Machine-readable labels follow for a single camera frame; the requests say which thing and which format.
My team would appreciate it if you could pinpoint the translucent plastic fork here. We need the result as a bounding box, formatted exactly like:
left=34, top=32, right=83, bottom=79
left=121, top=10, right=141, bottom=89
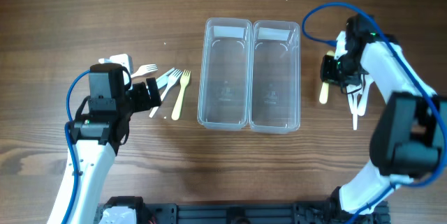
left=156, top=68, right=175, bottom=90

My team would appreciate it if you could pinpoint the beige plastic fork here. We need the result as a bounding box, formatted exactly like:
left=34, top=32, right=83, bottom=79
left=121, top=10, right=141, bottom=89
left=131, top=64, right=158, bottom=78

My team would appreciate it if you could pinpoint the white plastic spoon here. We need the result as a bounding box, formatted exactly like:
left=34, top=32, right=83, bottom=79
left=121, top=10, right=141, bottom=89
left=346, top=84, right=360, bottom=130
left=357, top=75, right=374, bottom=117

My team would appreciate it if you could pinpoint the white plastic fork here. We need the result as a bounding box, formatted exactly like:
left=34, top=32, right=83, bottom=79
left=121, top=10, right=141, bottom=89
left=161, top=69, right=182, bottom=101

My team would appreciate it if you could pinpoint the yellow plastic spoon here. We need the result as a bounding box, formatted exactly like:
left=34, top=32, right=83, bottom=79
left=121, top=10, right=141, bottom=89
left=318, top=50, right=335, bottom=104

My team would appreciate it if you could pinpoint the yellow plastic fork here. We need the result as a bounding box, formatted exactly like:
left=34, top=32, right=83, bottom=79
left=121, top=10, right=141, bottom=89
left=171, top=70, right=191, bottom=121

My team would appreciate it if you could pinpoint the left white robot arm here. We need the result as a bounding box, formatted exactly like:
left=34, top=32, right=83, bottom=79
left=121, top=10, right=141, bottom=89
left=48, top=63, right=161, bottom=223

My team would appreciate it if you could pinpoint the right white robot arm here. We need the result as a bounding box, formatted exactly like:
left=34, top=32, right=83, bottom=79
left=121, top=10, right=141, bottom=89
left=321, top=14, right=446, bottom=215

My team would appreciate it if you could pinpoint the right clear plastic container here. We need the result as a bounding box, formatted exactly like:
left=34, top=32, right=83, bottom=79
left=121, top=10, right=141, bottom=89
left=249, top=20, right=301, bottom=134

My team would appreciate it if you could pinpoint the clear plastic container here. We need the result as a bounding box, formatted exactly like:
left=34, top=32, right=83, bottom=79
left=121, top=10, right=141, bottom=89
left=197, top=17, right=252, bottom=130
left=249, top=20, right=301, bottom=134

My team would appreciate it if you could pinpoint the left clear plastic container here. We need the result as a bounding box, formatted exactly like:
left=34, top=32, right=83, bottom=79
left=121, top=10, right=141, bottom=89
left=197, top=17, right=252, bottom=130

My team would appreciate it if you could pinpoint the right blue cable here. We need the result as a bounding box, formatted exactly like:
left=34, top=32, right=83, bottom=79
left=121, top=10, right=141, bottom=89
left=301, top=1, right=447, bottom=224

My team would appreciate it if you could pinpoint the blue cable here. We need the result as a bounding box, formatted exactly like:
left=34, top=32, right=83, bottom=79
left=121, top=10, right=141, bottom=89
left=301, top=1, right=447, bottom=224
left=61, top=69, right=91, bottom=224

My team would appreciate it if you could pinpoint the left blue cable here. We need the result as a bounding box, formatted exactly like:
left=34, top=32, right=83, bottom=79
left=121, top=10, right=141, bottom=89
left=61, top=69, right=91, bottom=224

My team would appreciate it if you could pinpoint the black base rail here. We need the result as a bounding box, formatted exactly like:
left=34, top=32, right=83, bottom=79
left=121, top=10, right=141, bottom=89
left=94, top=195, right=390, bottom=224

